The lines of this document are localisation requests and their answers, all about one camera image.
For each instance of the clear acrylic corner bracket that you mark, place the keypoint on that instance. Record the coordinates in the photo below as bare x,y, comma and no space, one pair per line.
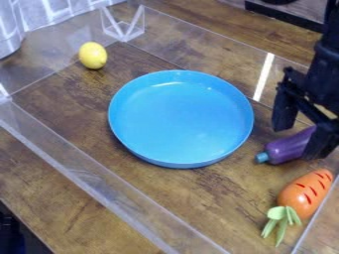
120,30

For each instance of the dark wooden ledge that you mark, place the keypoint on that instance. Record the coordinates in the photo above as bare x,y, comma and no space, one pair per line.
303,13

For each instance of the orange toy carrot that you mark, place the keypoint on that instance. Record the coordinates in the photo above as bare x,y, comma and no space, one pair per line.
297,203

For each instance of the clear acrylic enclosure wall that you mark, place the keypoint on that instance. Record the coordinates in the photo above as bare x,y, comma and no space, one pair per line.
162,227

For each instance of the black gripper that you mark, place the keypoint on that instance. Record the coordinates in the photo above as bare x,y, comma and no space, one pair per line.
299,93

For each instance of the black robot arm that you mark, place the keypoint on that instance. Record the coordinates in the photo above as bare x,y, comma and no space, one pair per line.
330,38

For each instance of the grey checked curtain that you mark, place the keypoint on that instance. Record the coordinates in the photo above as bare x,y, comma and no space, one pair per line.
23,16

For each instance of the yellow toy lemon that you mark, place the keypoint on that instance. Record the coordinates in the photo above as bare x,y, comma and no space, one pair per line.
92,55

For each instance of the purple toy eggplant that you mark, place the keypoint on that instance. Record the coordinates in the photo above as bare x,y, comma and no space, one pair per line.
285,149

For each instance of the blue round tray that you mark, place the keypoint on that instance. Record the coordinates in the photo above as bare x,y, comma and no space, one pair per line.
181,119

